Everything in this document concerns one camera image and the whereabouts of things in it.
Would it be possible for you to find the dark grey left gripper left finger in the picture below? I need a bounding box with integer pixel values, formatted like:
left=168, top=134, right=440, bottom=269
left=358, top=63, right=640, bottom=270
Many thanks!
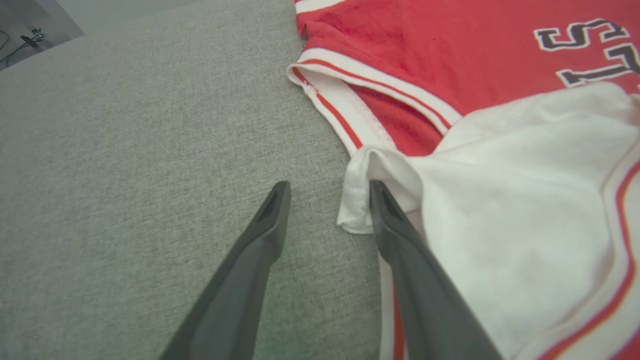
left=159, top=180, right=292, bottom=360

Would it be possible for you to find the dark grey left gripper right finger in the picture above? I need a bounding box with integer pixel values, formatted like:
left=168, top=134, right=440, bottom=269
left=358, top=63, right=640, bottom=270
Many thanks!
left=369, top=179, right=503, bottom=360

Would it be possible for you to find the red white basketball jersey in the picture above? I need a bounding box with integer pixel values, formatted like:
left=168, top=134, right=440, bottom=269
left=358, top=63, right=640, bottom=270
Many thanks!
left=286, top=0, right=640, bottom=360

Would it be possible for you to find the small black clamp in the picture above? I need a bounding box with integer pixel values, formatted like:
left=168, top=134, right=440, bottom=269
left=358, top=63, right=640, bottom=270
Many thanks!
left=21, top=28, right=46, bottom=49

